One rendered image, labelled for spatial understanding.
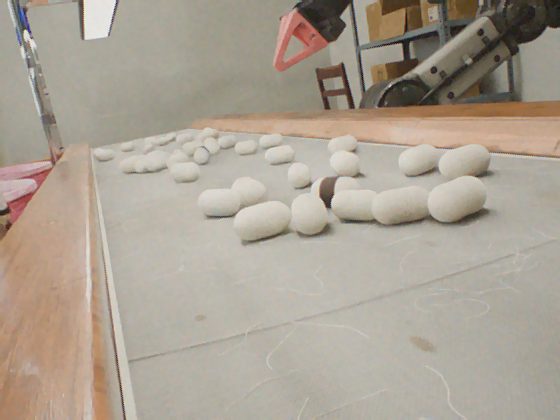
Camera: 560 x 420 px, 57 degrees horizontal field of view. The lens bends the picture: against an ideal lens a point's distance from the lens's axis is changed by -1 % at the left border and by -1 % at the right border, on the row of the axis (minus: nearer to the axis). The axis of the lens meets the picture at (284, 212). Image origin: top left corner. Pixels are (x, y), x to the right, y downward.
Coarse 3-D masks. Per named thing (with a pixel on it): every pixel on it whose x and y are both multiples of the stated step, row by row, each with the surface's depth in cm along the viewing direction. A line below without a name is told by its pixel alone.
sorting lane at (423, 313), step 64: (128, 192) 56; (192, 192) 49; (512, 192) 30; (128, 256) 31; (192, 256) 29; (256, 256) 27; (320, 256) 25; (384, 256) 24; (448, 256) 22; (512, 256) 21; (128, 320) 22; (192, 320) 20; (256, 320) 19; (320, 320) 18; (384, 320) 18; (448, 320) 17; (512, 320) 16; (128, 384) 16; (192, 384) 16; (256, 384) 15; (320, 384) 15; (384, 384) 14; (448, 384) 14; (512, 384) 13
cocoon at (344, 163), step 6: (342, 150) 44; (336, 156) 43; (342, 156) 42; (348, 156) 42; (354, 156) 42; (330, 162) 44; (336, 162) 42; (342, 162) 41; (348, 162) 41; (354, 162) 41; (336, 168) 42; (342, 168) 42; (348, 168) 41; (354, 168) 42; (342, 174) 42; (348, 174) 42; (354, 174) 42
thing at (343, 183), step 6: (318, 180) 34; (342, 180) 33; (348, 180) 33; (354, 180) 33; (312, 186) 34; (318, 186) 33; (336, 186) 33; (342, 186) 32; (348, 186) 32; (354, 186) 32; (312, 192) 34; (318, 192) 33; (336, 192) 32
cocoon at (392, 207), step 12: (384, 192) 28; (396, 192) 27; (408, 192) 27; (420, 192) 27; (372, 204) 28; (384, 204) 27; (396, 204) 27; (408, 204) 27; (420, 204) 27; (384, 216) 27; (396, 216) 27; (408, 216) 27; (420, 216) 27
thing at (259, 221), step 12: (264, 204) 30; (276, 204) 30; (240, 216) 29; (252, 216) 29; (264, 216) 29; (276, 216) 29; (288, 216) 30; (240, 228) 29; (252, 228) 29; (264, 228) 29; (276, 228) 29
